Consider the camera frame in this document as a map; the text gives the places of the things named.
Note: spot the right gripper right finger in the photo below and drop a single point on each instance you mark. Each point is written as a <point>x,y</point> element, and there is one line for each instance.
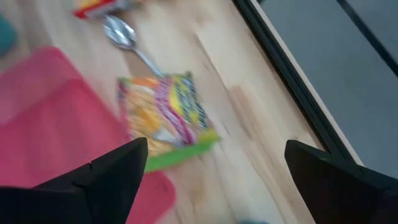
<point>342,193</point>

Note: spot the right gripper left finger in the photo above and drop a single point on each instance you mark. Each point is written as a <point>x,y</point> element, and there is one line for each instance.
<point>77,196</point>

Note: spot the green-edged ramen packet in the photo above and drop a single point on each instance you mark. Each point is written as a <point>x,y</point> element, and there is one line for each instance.
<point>161,115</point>

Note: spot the silver metal spoon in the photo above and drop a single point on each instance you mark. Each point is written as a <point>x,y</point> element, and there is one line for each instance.
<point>119,34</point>

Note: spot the red beef ramen packet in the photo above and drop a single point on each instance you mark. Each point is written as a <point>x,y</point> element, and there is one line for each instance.
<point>93,7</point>

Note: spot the red plastic tray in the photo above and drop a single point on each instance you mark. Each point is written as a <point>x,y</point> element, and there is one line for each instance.
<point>46,130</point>

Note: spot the teal rectangular container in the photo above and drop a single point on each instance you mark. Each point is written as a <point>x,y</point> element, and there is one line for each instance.
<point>4,35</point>

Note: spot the black metal rig frame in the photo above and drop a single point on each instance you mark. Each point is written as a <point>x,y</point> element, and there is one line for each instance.
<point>280,71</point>

